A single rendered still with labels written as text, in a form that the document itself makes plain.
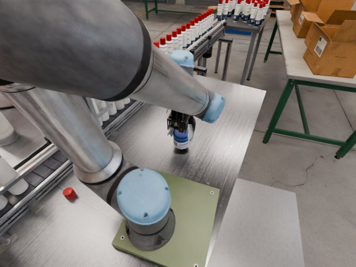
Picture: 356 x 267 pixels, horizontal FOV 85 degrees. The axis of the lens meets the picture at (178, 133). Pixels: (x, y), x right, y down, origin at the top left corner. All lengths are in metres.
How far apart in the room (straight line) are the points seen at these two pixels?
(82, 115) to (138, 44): 0.20
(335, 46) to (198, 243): 1.55
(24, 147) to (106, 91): 0.85
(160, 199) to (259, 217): 0.40
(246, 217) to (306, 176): 1.43
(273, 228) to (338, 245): 1.17
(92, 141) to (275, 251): 0.59
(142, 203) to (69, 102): 0.25
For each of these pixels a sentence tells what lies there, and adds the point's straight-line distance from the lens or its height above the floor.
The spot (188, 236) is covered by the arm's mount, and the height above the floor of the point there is 0.85.
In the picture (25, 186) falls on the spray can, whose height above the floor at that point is 0.90.
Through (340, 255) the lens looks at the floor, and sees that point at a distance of 1.86.
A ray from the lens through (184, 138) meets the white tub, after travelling 0.79.
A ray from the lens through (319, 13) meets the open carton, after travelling 2.50.
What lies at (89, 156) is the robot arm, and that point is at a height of 1.18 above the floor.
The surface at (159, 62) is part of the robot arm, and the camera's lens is 0.24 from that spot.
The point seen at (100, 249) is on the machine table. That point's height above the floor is 0.83.
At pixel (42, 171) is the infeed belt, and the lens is 0.88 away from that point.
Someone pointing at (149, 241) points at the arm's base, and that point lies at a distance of 0.60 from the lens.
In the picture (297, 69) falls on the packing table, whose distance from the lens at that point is 1.86.
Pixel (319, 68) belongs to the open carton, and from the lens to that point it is 1.83.
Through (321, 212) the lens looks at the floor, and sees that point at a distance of 1.96.
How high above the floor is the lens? 1.48
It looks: 44 degrees down
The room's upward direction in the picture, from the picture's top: straight up
